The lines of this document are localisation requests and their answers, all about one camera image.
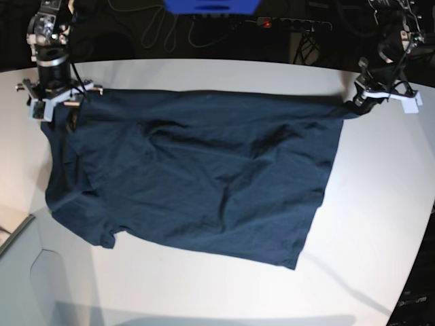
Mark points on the blue plastic bin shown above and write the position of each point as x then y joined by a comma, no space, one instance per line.
190,7

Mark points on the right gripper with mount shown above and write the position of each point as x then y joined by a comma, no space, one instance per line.
42,103

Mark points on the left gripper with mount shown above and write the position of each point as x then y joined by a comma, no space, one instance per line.
373,86

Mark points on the black power strip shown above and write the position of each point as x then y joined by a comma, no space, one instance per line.
290,24

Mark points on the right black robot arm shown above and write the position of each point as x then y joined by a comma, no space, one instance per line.
48,36

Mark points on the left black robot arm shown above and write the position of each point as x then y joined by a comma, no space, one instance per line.
399,34

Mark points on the dark blue t-shirt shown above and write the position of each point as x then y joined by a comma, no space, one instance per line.
227,173

